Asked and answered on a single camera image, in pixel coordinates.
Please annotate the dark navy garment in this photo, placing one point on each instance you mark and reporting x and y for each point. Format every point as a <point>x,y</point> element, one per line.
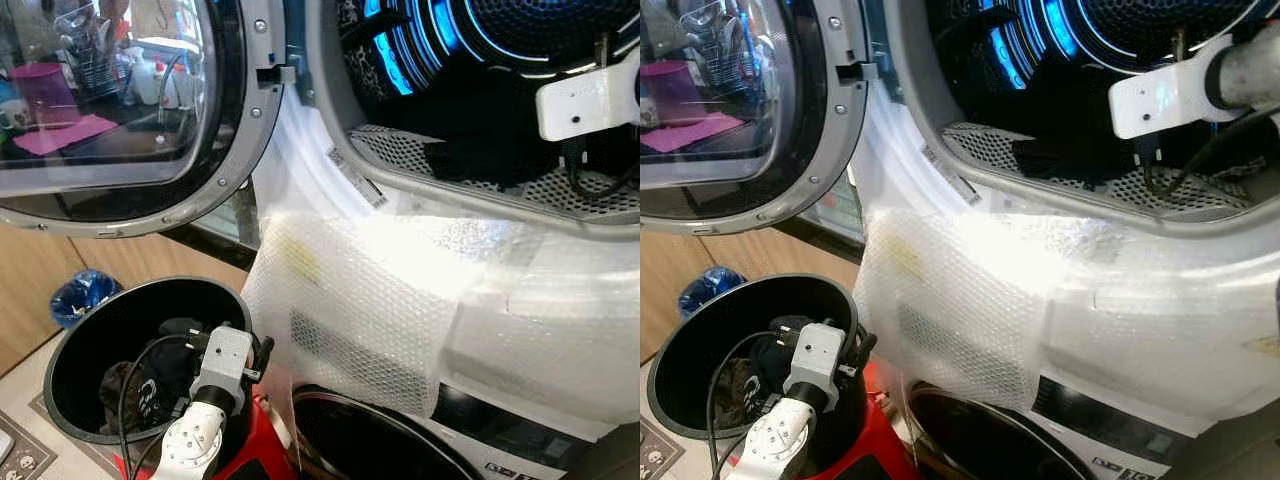
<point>1060,130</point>
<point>480,120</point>

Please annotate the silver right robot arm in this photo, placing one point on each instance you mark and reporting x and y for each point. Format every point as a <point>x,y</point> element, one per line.
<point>1250,70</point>

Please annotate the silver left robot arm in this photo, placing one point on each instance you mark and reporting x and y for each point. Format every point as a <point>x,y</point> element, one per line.
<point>195,440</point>
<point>775,445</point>

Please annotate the dark printed clothes pile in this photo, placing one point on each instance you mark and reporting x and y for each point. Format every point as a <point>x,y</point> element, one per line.
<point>120,385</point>
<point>735,385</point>

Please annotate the red plastic stool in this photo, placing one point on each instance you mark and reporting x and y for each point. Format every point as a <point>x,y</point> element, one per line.
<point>265,450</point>
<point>880,450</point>

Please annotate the clear bubble wrap sheet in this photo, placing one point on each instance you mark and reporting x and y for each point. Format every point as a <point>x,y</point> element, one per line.
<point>350,300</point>
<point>950,300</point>

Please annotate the black round laundry bucket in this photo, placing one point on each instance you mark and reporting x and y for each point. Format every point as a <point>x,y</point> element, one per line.
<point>90,350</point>
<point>700,345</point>

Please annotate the white front-loading dryer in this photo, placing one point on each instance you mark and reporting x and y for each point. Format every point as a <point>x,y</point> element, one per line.
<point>290,170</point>
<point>890,170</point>

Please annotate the narrow grey rating label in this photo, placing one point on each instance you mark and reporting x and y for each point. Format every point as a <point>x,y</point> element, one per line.
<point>357,178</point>
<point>950,175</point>

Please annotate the grey patterned floor mat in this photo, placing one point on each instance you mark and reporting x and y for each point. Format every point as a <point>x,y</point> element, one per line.
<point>660,455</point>
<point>25,460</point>

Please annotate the grey perforated lint filter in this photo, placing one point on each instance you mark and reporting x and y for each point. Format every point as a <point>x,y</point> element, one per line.
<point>975,140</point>
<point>385,148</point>

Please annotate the washer with dark round door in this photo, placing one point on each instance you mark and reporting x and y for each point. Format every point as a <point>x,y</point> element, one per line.
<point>500,430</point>
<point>1100,420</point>

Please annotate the round glass dryer door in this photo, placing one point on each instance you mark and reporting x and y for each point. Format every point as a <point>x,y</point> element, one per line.
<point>100,100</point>
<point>720,100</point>

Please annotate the yellow triangle warning sticker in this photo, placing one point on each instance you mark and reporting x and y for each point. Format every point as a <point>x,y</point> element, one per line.
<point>1266,346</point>

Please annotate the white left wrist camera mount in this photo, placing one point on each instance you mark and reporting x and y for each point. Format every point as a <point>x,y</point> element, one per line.
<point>225,360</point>
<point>818,355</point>

